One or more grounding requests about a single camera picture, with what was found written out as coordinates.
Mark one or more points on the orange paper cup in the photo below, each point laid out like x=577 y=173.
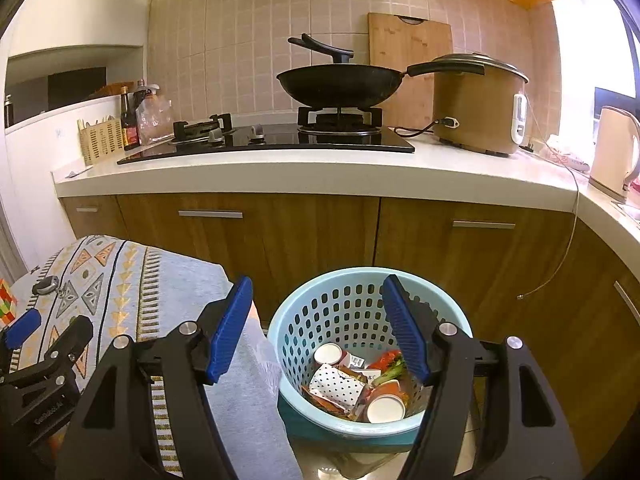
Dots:
x=385 y=407

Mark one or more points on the colourful puzzle cube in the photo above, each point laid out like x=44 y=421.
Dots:
x=6 y=305

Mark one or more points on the grey patterned tablecloth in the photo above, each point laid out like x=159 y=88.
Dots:
x=175 y=285

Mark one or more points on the brown rice cooker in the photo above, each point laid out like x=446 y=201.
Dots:
x=475 y=110

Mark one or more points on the wooden cutting board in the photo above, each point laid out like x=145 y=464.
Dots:
x=395 y=45

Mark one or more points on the black key fob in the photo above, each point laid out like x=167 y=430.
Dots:
x=46 y=285

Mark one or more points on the red paper cup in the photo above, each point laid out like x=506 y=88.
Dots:
x=327 y=353

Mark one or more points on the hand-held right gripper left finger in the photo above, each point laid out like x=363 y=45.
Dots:
x=232 y=330

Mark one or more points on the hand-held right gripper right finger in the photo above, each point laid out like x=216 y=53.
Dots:
x=405 y=330

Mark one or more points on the beige cutlery basket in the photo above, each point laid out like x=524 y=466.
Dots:
x=102 y=140

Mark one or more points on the dark sauce bottle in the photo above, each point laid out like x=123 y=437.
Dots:
x=129 y=125

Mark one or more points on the black wok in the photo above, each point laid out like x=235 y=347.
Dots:
x=340 y=85

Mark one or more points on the black gas stove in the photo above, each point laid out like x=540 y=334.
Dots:
x=280 y=140

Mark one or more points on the clear plastic bag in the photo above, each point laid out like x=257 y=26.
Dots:
x=155 y=120

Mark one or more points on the light blue plastic basket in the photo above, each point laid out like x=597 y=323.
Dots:
x=300 y=412

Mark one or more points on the cream electric kettle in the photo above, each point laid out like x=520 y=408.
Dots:
x=612 y=150

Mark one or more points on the green orange snack wrapper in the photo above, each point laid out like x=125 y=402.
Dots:
x=390 y=365

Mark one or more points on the white dotted carton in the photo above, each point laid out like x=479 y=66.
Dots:
x=335 y=385

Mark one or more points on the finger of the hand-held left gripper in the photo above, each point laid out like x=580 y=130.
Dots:
x=72 y=337
x=22 y=327

